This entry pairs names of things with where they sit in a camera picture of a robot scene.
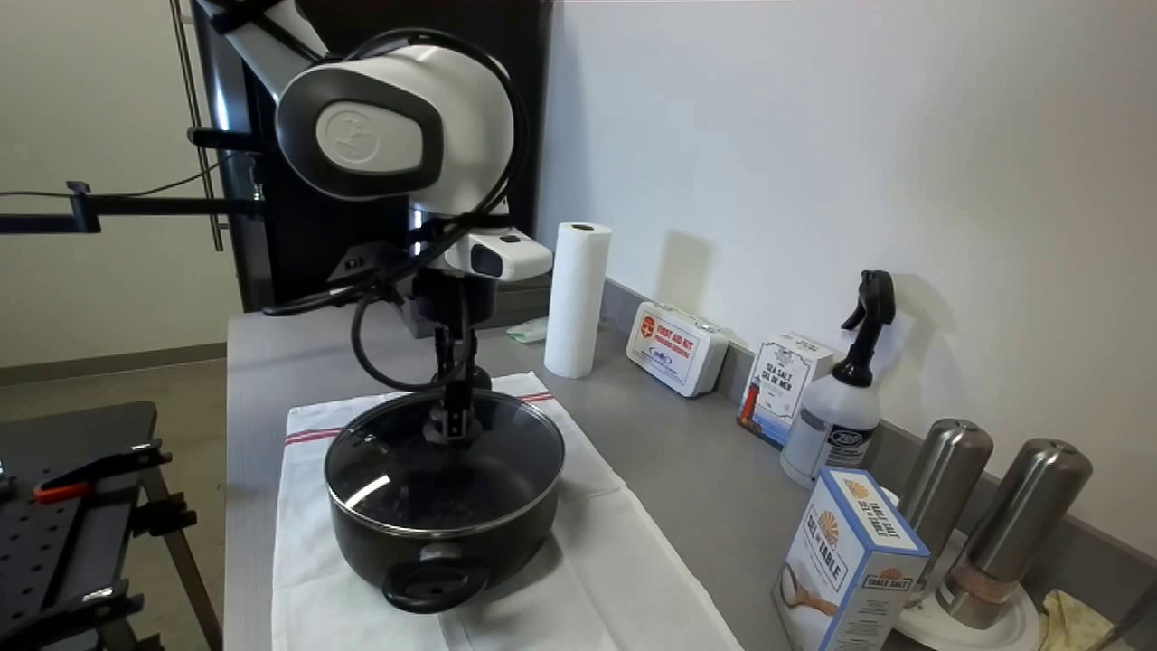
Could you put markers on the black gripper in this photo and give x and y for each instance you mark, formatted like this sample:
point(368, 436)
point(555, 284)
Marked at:
point(438, 302)

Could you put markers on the glass lid with black knob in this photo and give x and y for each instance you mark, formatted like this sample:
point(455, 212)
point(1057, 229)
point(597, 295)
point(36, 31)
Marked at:
point(383, 471)

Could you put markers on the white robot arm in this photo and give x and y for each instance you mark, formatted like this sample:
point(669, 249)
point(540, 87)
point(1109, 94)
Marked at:
point(400, 130)

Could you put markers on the small pale green packet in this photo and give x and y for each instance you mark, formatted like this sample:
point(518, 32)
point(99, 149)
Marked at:
point(527, 329)

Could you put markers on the white paper towel roll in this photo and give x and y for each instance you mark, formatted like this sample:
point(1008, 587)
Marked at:
point(577, 302)

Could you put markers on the black back panel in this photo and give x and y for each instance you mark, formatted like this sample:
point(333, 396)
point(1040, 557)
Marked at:
point(303, 240)

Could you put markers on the white red first aid box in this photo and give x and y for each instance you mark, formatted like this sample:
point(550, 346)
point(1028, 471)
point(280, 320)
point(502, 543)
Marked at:
point(673, 347)

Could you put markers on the white towel with red stripes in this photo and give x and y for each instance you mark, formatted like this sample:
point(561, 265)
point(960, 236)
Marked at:
point(628, 565)

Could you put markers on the white carton with red print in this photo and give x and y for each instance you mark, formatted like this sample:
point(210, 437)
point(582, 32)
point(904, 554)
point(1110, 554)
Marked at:
point(779, 385)

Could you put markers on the clear spray bottle black trigger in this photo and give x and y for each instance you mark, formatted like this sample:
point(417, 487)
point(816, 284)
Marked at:
point(834, 419)

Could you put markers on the black perforated work table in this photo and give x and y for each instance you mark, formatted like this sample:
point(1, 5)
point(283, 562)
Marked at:
point(75, 436)

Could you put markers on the blue white cardboard box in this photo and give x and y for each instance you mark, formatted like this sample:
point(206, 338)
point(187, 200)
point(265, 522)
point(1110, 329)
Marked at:
point(845, 565)

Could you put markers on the stainless steel grinder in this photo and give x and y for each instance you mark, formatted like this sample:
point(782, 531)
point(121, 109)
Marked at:
point(944, 476)
point(1023, 518)

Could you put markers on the white round plate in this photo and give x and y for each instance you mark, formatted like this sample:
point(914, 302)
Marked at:
point(963, 639)

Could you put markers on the yellow cloth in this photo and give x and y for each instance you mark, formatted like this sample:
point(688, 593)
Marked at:
point(1072, 622)

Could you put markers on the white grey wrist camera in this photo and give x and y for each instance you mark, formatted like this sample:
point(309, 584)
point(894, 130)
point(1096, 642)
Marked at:
point(509, 253)

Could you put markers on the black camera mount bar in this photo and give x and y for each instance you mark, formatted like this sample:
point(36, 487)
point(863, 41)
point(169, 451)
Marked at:
point(145, 202)

